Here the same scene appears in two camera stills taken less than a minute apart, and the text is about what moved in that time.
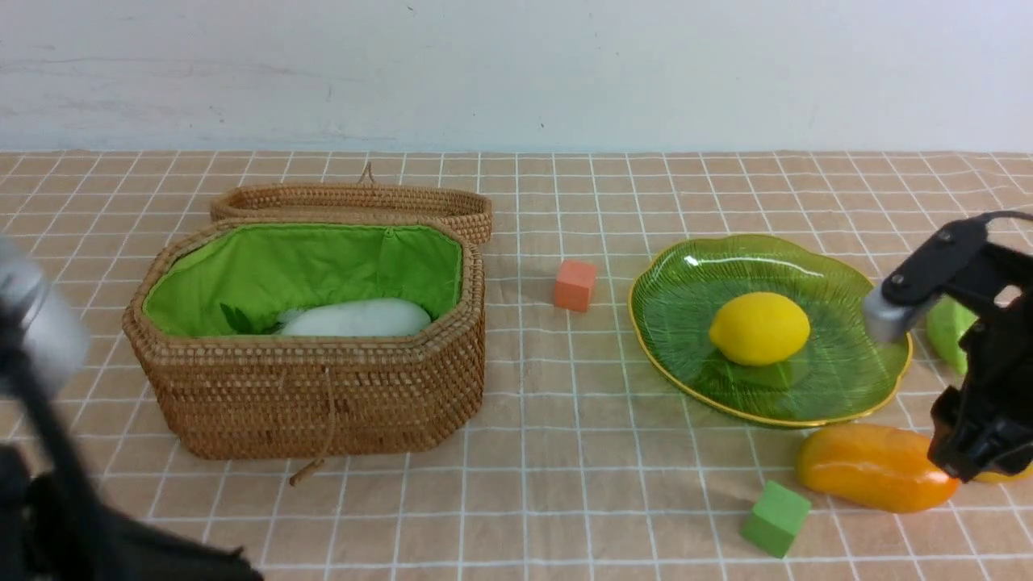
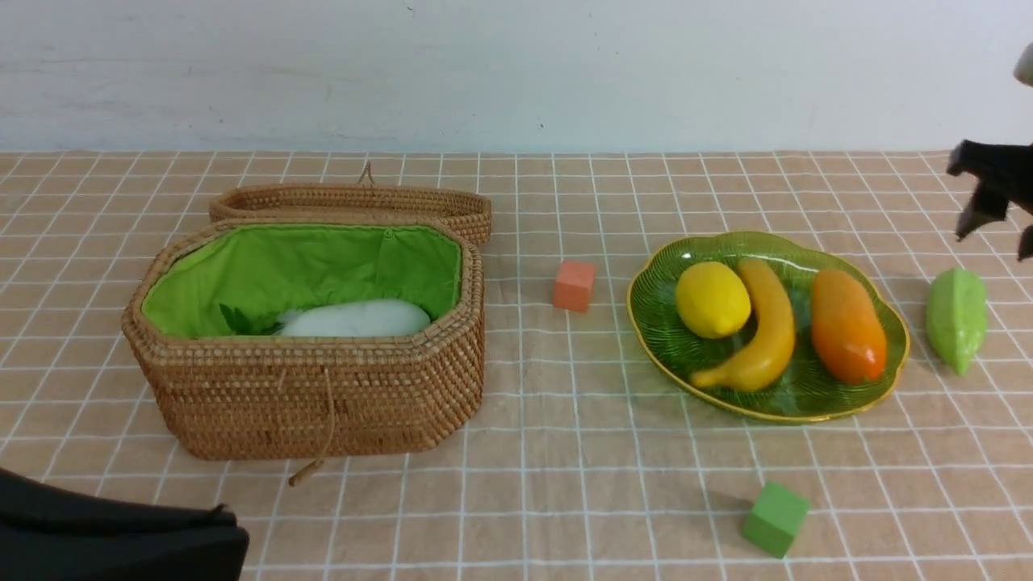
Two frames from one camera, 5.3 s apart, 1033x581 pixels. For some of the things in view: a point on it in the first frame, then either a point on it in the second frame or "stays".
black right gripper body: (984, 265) → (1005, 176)
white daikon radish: (341, 317) stays
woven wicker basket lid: (472, 209) stays
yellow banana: (1025, 474) → (766, 354)
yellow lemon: (759, 328) → (711, 300)
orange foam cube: (574, 282) stays
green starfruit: (947, 321) stays
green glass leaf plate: (845, 367) stays
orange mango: (874, 467) → (848, 336)
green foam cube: (775, 519) stays
